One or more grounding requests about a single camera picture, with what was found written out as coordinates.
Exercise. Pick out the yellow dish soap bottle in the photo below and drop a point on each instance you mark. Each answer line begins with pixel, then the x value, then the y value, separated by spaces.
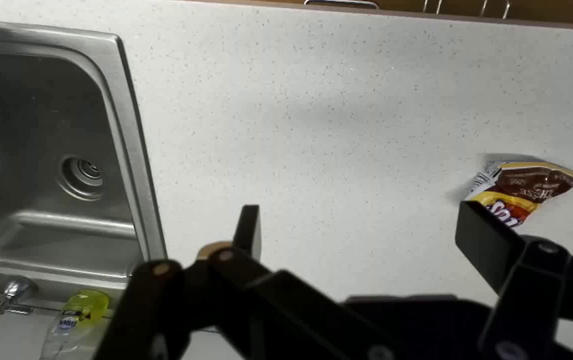
pixel 84 310

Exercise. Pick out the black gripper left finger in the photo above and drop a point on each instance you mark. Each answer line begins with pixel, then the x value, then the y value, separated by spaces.
pixel 167 313

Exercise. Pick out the stainless steel sink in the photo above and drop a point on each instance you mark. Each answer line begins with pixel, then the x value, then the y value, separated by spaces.
pixel 33 101

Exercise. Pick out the brown chips packet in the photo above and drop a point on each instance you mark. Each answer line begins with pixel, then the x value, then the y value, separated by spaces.
pixel 534 182

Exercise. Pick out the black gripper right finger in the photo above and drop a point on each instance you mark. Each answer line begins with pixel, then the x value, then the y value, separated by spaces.
pixel 528 287

